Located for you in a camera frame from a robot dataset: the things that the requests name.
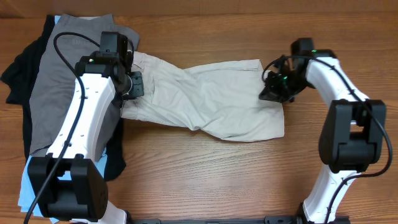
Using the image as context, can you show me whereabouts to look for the beige khaki shorts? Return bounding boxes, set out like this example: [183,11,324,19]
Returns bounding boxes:
[121,52,284,142]

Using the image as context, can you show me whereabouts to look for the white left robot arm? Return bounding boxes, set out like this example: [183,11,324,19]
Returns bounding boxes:
[24,51,144,223]

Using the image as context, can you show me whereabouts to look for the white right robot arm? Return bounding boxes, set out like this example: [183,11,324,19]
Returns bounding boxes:
[259,50,392,223]

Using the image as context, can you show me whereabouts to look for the grey shorts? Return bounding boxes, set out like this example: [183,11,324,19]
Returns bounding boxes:
[29,14,139,154]

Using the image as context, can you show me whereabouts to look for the black garment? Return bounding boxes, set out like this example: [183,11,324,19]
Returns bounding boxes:
[1,15,126,181]

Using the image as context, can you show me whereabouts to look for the light blue garment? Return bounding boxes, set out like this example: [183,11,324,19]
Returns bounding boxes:
[18,151,108,223]

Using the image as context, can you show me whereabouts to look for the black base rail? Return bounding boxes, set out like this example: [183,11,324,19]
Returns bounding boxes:
[124,215,351,224]

